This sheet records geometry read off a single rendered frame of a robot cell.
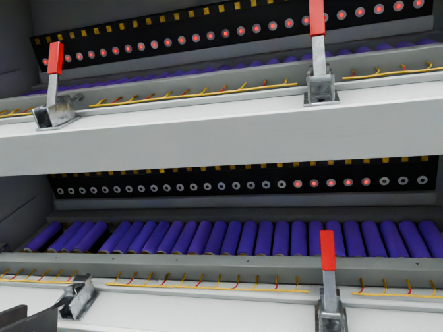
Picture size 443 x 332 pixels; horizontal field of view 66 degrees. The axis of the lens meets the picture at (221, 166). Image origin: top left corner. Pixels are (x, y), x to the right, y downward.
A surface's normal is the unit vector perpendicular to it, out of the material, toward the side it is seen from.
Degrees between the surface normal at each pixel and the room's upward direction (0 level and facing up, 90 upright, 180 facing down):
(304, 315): 20
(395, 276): 109
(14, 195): 90
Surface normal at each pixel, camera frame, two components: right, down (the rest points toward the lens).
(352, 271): -0.21, 0.43
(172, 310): -0.16, -0.90
